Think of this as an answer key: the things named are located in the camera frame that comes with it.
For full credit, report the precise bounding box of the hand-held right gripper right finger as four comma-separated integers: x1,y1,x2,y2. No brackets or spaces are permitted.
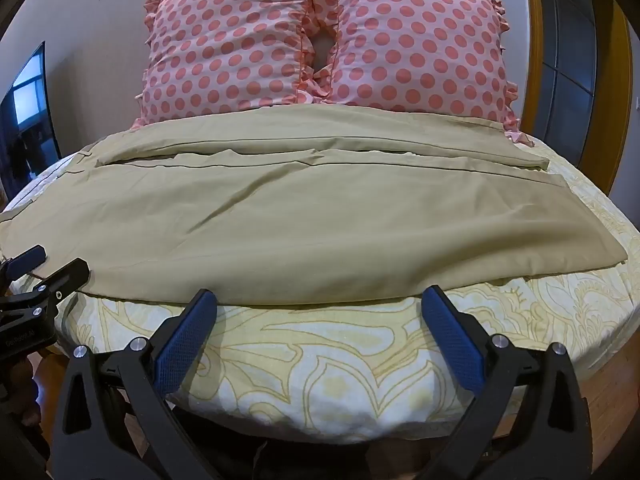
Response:
421,285,592,480

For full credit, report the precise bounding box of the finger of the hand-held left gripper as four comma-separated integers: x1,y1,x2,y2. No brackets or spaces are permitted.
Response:
0,257,91,313
0,244,48,281

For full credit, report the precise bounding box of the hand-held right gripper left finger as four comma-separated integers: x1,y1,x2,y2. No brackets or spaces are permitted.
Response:
51,288,219,480

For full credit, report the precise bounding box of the olive green bed sheet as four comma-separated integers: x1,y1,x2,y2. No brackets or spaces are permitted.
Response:
0,103,629,308

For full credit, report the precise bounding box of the person's left hand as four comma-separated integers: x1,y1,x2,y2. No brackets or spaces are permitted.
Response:
0,355,43,428

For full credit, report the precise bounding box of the yellow floral bed sheet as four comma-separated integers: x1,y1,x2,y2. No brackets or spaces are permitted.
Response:
0,132,640,430

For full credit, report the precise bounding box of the black television screen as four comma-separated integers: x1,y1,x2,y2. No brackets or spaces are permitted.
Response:
0,42,62,196

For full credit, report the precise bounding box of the wooden framed glass door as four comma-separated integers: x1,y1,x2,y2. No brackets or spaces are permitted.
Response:
520,0,634,196

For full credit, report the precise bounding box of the pink polka dot pillow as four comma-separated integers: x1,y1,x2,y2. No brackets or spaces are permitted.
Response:
305,0,535,149
133,0,335,128

